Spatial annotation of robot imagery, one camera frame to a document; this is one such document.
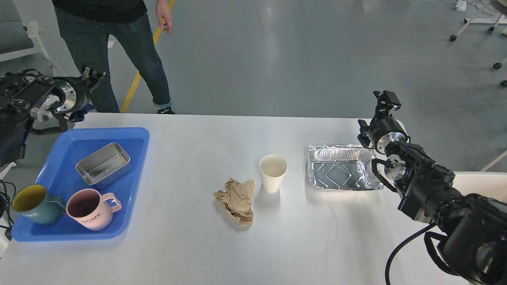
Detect black cable right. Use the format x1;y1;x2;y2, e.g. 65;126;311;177
385;224;436;285

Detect grey office chair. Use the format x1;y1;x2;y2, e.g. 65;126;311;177
0;0;67;76

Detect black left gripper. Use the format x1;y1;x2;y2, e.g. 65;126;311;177
52;66;107;122

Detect teal mug yellow inside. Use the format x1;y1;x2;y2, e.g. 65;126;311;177
11;184;66;226

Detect white wheeled rack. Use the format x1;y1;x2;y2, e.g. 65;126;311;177
449;0;507;88

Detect standing person dark clothes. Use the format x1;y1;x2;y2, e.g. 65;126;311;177
51;0;176;114

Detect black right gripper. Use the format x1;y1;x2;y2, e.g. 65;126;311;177
357;91;410;155

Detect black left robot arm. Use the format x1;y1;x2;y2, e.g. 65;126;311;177
0;65;106;165

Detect person's left hand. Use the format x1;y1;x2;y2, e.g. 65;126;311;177
155;0;173;34

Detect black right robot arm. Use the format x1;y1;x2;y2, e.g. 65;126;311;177
357;90;507;285

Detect blue plastic tray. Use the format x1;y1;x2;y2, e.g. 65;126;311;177
11;127;150;242

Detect crumpled brown paper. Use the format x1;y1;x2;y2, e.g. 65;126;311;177
213;177;255;226

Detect white paper cup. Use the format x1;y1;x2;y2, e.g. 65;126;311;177
259;154;288;193

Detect pink mug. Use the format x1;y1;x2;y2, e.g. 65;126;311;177
66;189;122;231

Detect white bin right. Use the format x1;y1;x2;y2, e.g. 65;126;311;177
453;171;507;201

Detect square steel tray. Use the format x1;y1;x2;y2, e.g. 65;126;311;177
75;142;132;190

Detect aluminium foil tray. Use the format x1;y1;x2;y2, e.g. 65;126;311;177
307;144;384;191

